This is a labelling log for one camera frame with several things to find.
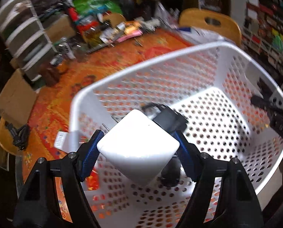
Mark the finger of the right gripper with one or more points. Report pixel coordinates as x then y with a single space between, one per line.
274 113

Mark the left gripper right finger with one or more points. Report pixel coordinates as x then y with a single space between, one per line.
223 195

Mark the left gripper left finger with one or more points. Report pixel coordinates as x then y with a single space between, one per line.
52 195

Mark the white perforated plastic basket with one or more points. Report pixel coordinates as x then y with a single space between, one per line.
211 86

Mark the black power adapter with cable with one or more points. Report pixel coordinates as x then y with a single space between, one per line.
168 119

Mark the large white power adapter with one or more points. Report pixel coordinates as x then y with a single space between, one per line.
138 147

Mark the black toy car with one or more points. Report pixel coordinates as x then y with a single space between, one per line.
170 175

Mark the left wooden chair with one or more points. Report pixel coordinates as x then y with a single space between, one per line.
6 140

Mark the wooden chair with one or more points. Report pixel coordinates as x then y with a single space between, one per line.
114 18
209 20
6 140

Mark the white shoe shelf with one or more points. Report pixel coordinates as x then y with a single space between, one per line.
262 32

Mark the red floral tablecloth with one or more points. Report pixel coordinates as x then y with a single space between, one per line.
50 112

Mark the cardboard box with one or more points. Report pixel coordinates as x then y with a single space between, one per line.
16 100

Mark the white and blue paper bag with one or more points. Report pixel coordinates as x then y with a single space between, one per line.
197 35

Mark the right wooden chair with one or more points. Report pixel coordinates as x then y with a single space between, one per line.
209 20

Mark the white power strip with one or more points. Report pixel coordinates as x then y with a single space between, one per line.
151 24

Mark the white label bottle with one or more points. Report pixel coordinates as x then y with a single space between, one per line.
66 49

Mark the glass jar with pickles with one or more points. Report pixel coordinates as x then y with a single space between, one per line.
92 36

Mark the white plastic drawer tower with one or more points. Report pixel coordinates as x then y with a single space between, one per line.
25 37

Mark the far wooden chair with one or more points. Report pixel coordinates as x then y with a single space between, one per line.
114 18

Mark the green shopping bag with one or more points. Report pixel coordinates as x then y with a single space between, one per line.
88 7

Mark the black phone stand mount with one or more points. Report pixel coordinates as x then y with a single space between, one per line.
20 136

